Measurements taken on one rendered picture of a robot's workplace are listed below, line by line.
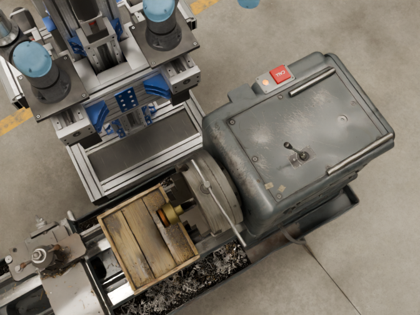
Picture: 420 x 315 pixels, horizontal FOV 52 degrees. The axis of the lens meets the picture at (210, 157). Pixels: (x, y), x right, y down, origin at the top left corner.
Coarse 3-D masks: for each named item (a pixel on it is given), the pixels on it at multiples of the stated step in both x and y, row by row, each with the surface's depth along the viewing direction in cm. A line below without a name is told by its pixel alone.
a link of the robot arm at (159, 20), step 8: (144, 0) 157; (152, 0) 157; (160, 0) 157; (168, 0) 157; (176, 0) 163; (144, 8) 158; (152, 8) 156; (160, 8) 156; (168, 8) 157; (152, 16) 158; (160, 16) 158; (168, 16) 160; (152, 24) 163; (160, 24) 162; (168, 24) 164; (160, 32) 167
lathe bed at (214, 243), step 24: (168, 192) 188; (96, 240) 183; (192, 240) 184; (216, 240) 181; (96, 264) 188; (0, 288) 177; (24, 288) 175; (120, 288) 175; (0, 312) 174; (24, 312) 183; (48, 312) 173
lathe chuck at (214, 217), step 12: (192, 156) 161; (192, 168) 154; (204, 168) 153; (192, 180) 151; (192, 192) 153; (216, 192) 150; (204, 204) 149; (216, 204) 150; (228, 204) 152; (204, 216) 156; (216, 216) 152; (216, 228) 155; (228, 228) 160
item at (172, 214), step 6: (168, 204) 161; (162, 210) 161; (168, 210) 159; (174, 210) 160; (180, 210) 160; (162, 216) 159; (168, 216) 159; (174, 216) 159; (162, 222) 159; (168, 222) 160; (174, 222) 161
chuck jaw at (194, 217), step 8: (192, 208) 161; (184, 216) 160; (192, 216) 160; (200, 216) 160; (184, 224) 162; (192, 224) 158; (200, 224) 158; (208, 224) 158; (200, 232) 158; (208, 232) 159; (216, 232) 159
